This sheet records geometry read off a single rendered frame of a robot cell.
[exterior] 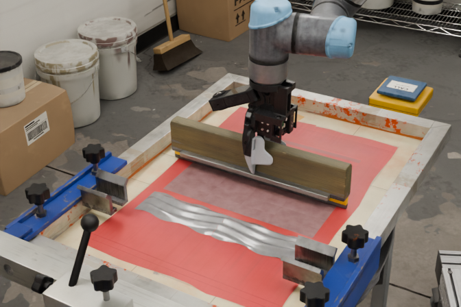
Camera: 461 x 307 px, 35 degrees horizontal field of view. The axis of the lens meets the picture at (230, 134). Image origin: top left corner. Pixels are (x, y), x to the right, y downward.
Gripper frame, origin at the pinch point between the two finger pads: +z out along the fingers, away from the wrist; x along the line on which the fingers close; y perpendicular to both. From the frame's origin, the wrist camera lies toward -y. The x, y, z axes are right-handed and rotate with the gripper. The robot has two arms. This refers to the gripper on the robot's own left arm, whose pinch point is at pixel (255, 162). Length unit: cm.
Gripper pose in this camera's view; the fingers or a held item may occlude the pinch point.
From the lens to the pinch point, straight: 150.5
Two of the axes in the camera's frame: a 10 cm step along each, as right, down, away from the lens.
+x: 5.0, -4.5, 7.4
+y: 8.6, 2.7, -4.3
